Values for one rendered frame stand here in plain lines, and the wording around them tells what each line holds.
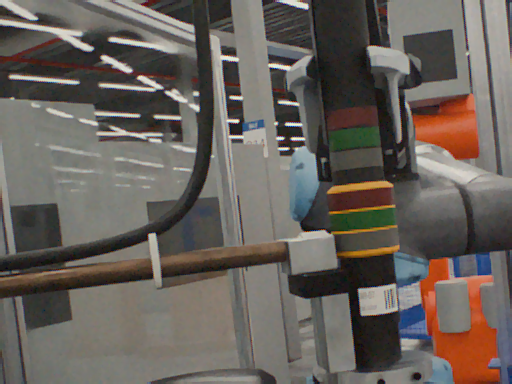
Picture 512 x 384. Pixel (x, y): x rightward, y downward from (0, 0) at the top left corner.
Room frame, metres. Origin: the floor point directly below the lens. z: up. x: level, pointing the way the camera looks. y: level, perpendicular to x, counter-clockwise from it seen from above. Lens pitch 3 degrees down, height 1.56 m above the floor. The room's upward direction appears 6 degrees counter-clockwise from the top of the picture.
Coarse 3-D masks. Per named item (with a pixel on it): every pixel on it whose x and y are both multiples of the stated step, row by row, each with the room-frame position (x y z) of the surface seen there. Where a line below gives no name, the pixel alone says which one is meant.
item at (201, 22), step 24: (192, 0) 0.43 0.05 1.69; (192, 168) 0.43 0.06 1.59; (192, 192) 0.43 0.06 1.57; (168, 216) 0.42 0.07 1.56; (96, 240) 0.42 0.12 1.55; (120, 240) 0.42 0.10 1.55; (144, 240) 0.42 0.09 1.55; (0, 264) 0.40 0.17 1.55; (24, 264) 0.40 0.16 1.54; (48, 264) 0.41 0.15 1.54
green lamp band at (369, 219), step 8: (392, 208) 0.45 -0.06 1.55; (336, 216) 0.45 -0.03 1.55; (344, 216) 0.44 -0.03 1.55; (352, 216) 0.44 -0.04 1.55; (360, 216) 0.44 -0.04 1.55; (368, 216) 0.44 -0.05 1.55; (376, 216) 0.44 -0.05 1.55; (384, 216) 0.44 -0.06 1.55; (392, 216) 0.45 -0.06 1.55; (336, 224) 0.45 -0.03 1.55; (344, 224) 0.44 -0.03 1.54; (352, 224) 0.44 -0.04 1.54; (360, 224) 0.44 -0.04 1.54; (368, 224) 0.44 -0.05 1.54; (376, 224) 0.44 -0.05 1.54; (384, 224) 0.44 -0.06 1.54; (392, 224) 0.45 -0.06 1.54
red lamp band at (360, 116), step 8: (336, 112) 0.45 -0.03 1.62; (344, 112) 0.44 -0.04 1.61; (352, 112) 0.44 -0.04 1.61; (360, 112) 0.44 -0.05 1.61; (368, 112) 0.44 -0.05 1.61; (376, 112) 0.45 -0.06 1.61; (328, 120) 0.45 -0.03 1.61; (336, 120) 0.45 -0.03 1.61; (344, 120) 0.44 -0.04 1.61; (352, 120) 0.44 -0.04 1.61; (360, 120) 0.44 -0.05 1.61; (368, 120) 0.44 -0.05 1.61; (376, 120) 0.45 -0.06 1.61; (328, 128) 0.45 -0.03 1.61; (336, 128) 0.45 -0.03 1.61
